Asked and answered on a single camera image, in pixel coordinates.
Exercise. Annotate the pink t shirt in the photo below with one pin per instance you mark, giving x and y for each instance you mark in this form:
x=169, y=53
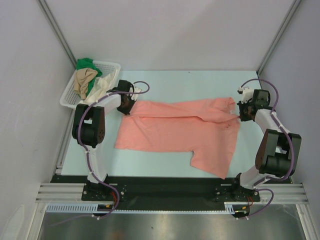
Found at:
x=208, y=128

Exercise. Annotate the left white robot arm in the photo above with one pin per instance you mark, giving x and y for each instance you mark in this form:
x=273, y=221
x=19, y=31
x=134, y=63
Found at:
x=89, y=129

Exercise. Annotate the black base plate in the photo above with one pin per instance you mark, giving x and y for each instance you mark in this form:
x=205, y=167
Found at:
x=161, y=193

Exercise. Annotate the cream white t shirt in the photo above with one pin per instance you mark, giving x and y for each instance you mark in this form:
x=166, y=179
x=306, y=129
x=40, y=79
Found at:
x=100, y=87

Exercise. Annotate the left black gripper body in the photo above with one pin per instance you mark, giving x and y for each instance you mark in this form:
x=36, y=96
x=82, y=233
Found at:
x=125, y=108

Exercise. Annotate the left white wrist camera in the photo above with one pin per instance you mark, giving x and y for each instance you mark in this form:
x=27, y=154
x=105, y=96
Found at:
x=135, y=92

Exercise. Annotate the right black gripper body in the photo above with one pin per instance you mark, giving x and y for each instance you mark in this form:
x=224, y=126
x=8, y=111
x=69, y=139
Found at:
x=244, y=112

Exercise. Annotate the left aluminium corner post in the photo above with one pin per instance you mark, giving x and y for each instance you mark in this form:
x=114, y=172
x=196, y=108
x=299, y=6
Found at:
x=48, y=14

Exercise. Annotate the aluminium corner post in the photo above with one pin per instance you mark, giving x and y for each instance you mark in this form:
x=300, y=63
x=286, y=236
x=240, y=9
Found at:
x=294, y=7
x=48, y=14

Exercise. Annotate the white slotted cable duct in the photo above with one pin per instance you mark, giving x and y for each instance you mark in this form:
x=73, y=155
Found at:
x=96, y=208

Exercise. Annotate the beige t shirt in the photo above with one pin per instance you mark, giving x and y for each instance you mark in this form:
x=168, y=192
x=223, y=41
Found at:
x=82, y=78

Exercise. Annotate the white plastic basket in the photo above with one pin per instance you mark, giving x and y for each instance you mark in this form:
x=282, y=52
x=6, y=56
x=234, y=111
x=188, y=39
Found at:
x=70, y=98

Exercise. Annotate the aluminium frame rail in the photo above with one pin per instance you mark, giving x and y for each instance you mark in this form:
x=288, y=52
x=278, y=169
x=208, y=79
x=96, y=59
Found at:
x=287, y=193

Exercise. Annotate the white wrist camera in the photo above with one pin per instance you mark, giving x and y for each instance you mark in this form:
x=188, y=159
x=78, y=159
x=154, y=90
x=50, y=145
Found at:
x=135, y=92
x=246, y=93

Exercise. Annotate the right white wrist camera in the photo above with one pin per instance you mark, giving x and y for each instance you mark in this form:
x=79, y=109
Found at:
x=246, y=93

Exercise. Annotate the green t shirt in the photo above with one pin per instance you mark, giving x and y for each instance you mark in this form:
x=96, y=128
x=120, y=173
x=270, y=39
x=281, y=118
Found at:
x=87, y=63

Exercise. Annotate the right aluminium corner post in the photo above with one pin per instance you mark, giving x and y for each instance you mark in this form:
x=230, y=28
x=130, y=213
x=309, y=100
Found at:
x=294, y=7

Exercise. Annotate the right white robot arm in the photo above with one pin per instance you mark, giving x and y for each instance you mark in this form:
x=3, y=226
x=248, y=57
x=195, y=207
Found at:
x=277, y=155

